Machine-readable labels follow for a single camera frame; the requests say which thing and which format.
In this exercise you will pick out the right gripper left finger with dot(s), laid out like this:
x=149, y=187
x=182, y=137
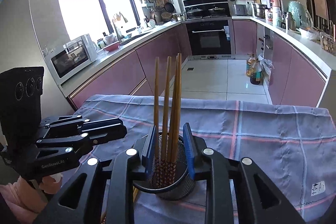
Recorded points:
x=99, y=185

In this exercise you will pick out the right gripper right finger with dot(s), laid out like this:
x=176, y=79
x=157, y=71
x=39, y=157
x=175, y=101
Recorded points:
x=235, y=190

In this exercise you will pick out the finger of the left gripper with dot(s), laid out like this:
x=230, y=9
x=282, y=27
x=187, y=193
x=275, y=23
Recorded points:
x=107, y=133
x=95, y=125

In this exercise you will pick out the bamboo chopstick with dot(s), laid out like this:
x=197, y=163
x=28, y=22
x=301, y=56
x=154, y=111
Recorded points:
x=103, y=218
x=165, y=122
x=172, y=126
x=135, y=193
x=156, y=120
x=177, y=116

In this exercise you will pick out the black mesh utensil holder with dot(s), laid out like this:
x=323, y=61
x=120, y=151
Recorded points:
x=182, y=186

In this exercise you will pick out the pink sleeve left forearm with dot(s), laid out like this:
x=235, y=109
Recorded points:
x=23, y=201

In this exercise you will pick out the person left hand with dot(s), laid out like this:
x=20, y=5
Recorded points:
x=50, y=184

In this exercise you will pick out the white countertop oven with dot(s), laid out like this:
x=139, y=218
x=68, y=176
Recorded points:
x=66, y=60

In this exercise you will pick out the red bowl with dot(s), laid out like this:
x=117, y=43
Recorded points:
x=112, y=47

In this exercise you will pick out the blue plaid tablecloth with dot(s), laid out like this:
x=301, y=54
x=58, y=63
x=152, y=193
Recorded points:
x=293, y=145

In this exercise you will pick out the dark sauce bottle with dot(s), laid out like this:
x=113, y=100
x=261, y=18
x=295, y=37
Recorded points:
x=256, y=71

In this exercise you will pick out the grey refrigerator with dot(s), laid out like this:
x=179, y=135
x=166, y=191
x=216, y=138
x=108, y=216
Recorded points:
x=28, y=27

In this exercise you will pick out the cooking oil bottle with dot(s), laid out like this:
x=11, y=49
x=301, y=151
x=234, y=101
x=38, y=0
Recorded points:
x=250, y=62

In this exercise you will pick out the black built-in oven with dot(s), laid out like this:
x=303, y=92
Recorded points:
x=210, y=29

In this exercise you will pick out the steel stock pot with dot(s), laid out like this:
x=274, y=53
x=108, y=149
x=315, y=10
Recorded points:
x=259, y=10

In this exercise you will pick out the pink thermos jug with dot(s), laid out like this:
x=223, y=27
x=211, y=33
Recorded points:
x=275, y=3

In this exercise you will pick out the black camera box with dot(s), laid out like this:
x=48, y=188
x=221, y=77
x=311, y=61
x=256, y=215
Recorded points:
x=21, y=91

